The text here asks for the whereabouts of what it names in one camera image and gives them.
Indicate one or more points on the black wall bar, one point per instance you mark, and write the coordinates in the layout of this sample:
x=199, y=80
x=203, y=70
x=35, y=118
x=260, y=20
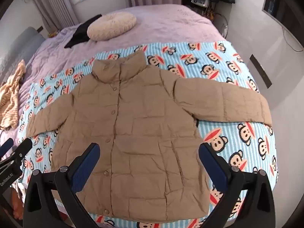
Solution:
x=261, y=71

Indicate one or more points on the black wall socket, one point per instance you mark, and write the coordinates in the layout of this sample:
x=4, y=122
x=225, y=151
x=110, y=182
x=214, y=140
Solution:
x=39, y=28

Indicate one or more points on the black cloth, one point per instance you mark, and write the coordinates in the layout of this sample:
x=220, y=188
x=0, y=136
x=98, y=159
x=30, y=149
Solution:
x=80, y=32

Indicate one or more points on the tan puffer jacket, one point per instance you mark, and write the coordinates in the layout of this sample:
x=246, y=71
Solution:
x=142, y=135

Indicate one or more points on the purple bedspread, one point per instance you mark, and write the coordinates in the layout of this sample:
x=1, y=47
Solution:
x=154, y=28

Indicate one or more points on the round cream cushion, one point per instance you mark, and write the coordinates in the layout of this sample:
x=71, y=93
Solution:
x=111, y=26

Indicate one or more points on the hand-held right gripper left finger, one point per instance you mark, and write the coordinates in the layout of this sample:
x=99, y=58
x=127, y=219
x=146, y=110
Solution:
x=86, y=163

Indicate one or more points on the person's left hand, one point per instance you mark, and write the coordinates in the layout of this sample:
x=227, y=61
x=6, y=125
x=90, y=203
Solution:
x=16, y=204

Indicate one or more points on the cream striped garment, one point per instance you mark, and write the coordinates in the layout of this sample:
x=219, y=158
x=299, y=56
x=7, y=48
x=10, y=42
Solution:
x=10, y=99

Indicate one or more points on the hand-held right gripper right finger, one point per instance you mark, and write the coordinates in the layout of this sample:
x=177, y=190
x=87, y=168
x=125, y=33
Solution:
x=212, y=165

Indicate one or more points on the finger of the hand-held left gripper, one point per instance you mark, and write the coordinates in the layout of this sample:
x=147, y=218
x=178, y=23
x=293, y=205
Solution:
x=25, y=144
x=7, y=144

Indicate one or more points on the wall screen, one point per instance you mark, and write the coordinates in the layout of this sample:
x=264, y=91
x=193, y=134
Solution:
x=273, y=2

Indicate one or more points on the monkey print striped blanket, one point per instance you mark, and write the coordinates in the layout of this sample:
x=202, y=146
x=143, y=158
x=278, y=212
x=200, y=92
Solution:
x=213, y=59

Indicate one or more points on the grey padded headboard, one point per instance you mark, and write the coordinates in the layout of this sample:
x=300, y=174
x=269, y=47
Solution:
x=23, y=41

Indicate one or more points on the white printed box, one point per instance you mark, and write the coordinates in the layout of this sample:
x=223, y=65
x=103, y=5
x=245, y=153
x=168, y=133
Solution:
x=199, y=1

